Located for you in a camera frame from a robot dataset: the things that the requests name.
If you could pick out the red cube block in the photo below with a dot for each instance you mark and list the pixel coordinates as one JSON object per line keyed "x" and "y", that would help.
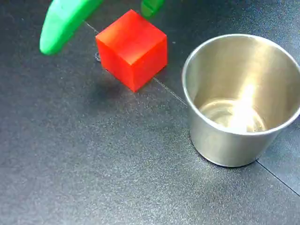
{"x": 131, "y": 49}

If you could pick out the black table cover sheet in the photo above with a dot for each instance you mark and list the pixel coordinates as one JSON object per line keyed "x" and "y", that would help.
{"x": 93, "y": 152}

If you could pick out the stainless steel cup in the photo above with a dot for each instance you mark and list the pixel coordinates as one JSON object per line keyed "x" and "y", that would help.
{"x": 225, "y": 145}

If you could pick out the black bracket plate with screws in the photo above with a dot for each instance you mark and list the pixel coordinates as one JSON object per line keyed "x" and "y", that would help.
{"x": 97, "y": 57}

